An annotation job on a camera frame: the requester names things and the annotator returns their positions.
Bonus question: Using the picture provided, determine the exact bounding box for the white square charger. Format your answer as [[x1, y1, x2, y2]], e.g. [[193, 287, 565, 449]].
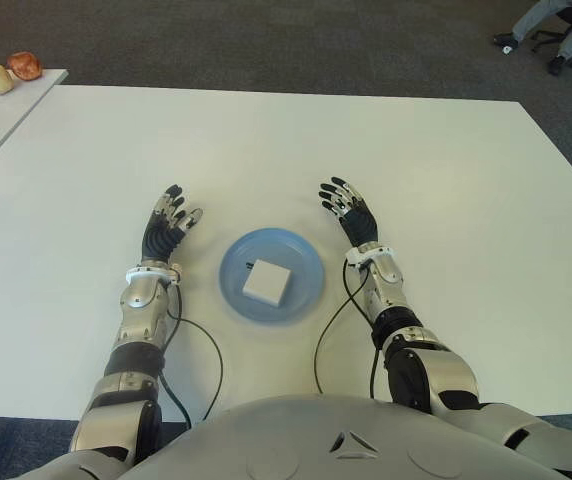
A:
[[241, 258, 293, 307]]

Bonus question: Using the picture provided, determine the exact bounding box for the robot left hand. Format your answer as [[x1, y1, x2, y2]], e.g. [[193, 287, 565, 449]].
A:
[[139, 183, 205, 269]]

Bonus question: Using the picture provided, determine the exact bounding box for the white side table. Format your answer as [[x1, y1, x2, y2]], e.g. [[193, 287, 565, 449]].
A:
[[0, 68, 70, 187]]

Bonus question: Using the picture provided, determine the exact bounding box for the black office chair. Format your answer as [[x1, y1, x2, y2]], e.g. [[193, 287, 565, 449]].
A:
[[533, 0, 572, 64]]

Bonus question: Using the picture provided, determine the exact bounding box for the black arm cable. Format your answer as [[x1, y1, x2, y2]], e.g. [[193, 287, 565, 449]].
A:
[[314, 259, 382, 401], [158, 279, 225, 431]]

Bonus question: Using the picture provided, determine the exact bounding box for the blue round plate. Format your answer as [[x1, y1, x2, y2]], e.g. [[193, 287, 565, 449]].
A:
[[218, 227, 327, 326]]

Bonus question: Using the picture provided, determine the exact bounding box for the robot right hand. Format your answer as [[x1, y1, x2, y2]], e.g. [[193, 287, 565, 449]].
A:
[[318, 175, 381, 249]]

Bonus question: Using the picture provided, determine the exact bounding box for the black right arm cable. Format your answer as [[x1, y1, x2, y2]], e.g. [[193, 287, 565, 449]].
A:
[[314, 259, 382, 401]]

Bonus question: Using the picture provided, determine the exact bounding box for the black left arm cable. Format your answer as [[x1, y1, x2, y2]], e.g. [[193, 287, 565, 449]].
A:
[[158, 279, 225, 431]]

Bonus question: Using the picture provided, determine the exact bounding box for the grey robot torso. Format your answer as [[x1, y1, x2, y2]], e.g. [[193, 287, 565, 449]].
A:
[[10, 393, 562, 480]]

